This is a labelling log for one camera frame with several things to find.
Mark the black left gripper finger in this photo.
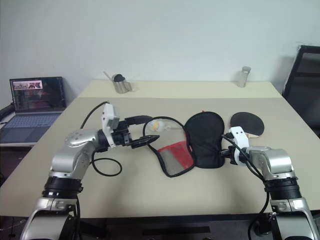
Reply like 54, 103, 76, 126
124, 115, 153, 126
129, 134, 161, 150

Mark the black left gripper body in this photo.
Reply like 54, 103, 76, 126
111, 119, 134, 149

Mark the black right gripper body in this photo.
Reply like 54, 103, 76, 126
219, 147, 237, 166

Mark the black and red paddle case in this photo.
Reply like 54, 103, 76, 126
142, 109, 226, 179

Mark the black table tennis paddle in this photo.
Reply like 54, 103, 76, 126
229, 111, 266, 140

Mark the steel milk pitcher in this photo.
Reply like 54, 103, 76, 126
113, 74, 133, 95

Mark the thin metal stick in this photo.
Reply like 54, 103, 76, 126
103, 70, 116, 82

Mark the steel cylinder tumbler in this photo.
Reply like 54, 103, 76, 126
236, 66, 252, 89

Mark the open grey laptop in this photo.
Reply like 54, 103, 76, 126
0, 76, 67, 145

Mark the black bar under table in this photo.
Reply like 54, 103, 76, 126
141, 226, 211, 236

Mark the black mesh office chair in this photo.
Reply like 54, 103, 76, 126
281, 44, 320, 139

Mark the black tube beside laptop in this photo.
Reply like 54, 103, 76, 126
0, 103, 15, 119

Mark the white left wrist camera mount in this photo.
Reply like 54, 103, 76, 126
101, 103, 121, 148

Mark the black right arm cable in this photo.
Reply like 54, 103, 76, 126
223, 133, 272, 240

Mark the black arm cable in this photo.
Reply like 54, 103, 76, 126
79, 100, 123, 176
223, 133, 272, 240

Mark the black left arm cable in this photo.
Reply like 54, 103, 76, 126
79, 100, 123, 176

